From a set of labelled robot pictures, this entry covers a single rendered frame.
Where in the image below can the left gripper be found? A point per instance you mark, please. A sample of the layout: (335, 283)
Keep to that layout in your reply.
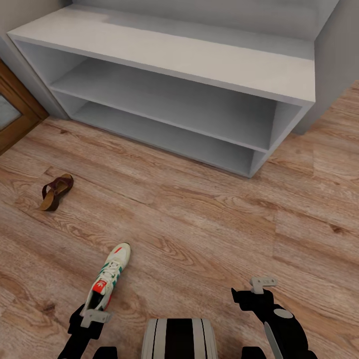
(81, 333)

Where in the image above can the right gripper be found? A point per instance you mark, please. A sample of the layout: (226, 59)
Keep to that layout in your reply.
(249, 301)

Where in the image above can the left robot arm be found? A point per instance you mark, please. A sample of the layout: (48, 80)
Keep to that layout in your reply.
(82, 329)

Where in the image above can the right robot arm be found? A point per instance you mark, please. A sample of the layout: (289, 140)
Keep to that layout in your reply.
(284, 333)

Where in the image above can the sandal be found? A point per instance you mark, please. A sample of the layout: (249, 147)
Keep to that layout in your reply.
(58, 187)

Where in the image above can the gym shoe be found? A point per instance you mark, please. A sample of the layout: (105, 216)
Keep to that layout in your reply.
(101, 291)

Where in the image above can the door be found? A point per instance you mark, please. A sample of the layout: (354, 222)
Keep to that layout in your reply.
(19, 111)

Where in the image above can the robot trunk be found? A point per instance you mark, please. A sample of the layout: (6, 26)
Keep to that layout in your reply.
(179, 339)

